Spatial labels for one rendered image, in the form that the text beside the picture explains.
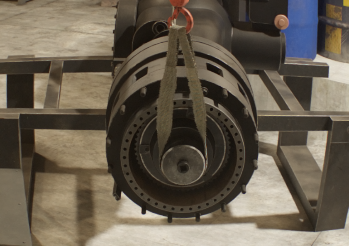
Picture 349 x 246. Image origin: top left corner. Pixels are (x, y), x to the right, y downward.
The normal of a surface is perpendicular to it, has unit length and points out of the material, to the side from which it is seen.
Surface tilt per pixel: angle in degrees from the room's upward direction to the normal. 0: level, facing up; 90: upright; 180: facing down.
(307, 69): 90
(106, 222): 0
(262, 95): 90
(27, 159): 0
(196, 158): 90
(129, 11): 34
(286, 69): 90
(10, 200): 0
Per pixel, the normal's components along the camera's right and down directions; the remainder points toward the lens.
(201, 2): 0.41, -0.52
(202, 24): 0.04, -0.94
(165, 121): -0.44, 0.32
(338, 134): 0.10, 0.33
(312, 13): 0.74, 0.25
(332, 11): -0.63, 0.23
